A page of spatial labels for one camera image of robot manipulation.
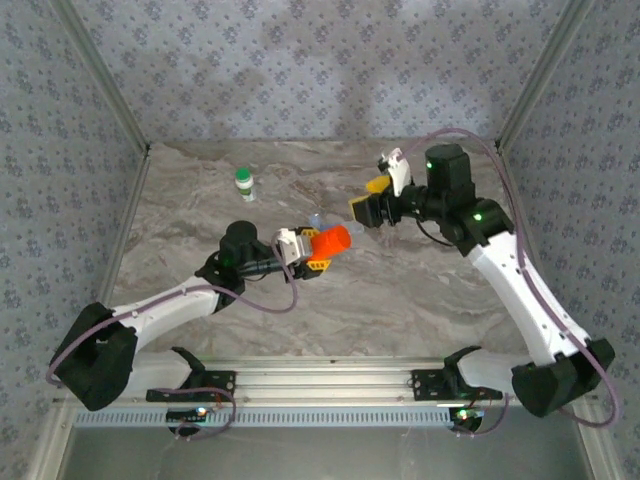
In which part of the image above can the small circuit board with LED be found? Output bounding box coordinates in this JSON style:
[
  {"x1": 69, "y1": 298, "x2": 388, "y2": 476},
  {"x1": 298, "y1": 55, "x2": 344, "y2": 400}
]
[
  {"x1": 166, "y1": 407, "x2": 209, "y2": 422},
  {"x1": 448, "y1": 407, "x2": 487, "y2": 424}
]

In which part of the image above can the orange pill bottle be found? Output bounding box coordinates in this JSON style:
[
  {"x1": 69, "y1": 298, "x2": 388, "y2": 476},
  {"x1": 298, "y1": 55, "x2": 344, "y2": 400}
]
[{"x1": 309, "y1": 224, "x2": 354, "y2": 263}]

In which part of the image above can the white bottle with green cap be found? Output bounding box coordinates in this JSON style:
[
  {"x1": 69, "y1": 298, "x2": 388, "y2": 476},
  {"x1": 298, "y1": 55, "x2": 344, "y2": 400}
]
[{"x1": 234, "y1": 168, "x2": 258, "y2": 202}]

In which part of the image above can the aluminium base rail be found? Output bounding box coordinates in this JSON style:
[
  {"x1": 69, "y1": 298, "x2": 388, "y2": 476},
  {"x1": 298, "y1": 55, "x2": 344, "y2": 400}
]
[{"x1": 52, "y1": 355, "x2": 599, "y2": 405}]

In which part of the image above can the grey slotted cable duct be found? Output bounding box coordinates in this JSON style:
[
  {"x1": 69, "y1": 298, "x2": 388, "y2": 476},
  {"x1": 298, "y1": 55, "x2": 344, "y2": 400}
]
[{"x1": 73, "y1": 405, "x2": 469, "y2": 429}]

